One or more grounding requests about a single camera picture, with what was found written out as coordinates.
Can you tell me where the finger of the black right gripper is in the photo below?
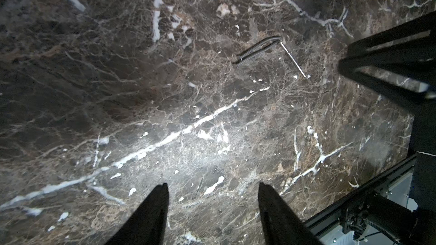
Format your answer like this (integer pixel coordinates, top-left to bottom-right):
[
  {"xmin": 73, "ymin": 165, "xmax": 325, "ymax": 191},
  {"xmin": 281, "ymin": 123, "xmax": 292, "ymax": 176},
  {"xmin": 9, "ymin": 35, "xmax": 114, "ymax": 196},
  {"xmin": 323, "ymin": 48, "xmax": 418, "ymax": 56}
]
[{"xmin": 338, "ymin": 11, "xmax": 436, "ymax": 116}]

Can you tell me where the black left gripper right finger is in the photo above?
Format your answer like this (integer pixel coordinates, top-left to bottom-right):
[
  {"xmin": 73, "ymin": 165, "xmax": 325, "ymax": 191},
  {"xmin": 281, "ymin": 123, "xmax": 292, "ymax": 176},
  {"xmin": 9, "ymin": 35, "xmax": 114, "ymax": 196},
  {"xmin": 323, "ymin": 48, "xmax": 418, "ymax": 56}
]
[{"xmin": 258, "ymin": 182, "xmax": 321, "ymax": 245}]

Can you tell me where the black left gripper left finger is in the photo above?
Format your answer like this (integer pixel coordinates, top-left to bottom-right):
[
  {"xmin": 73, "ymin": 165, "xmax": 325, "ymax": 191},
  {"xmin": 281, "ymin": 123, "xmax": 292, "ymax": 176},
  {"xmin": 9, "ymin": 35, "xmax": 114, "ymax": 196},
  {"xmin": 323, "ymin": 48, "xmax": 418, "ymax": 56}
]
[{"xmin": 106, "ymin": 183, "xmax": 169, "ymax": 245}]

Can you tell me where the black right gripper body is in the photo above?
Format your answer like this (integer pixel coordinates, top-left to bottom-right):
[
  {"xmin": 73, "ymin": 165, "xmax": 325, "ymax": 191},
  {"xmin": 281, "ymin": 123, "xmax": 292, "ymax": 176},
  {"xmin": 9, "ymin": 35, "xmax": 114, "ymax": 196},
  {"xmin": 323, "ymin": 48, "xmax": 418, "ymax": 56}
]
[{"xmin": 409, "ymin": 110, "xmax": 436, "ymax": 211}]

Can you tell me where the steel nail top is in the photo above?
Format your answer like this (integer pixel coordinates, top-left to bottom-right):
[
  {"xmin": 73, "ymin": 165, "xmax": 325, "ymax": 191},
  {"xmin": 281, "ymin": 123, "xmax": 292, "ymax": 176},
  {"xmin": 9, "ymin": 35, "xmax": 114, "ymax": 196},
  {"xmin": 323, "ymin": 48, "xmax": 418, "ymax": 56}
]
[{"xmin": 279, "ymin": 40, "xmax": 308, "ymax": 79}]

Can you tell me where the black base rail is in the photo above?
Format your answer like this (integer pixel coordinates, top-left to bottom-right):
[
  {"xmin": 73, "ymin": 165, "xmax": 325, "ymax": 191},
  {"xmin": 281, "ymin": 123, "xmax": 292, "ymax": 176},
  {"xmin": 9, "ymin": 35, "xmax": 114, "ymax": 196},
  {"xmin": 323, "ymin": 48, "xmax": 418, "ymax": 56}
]
[{"xmin": 305, "ymin": 154, "xmax": 436, "ymax": 245}]

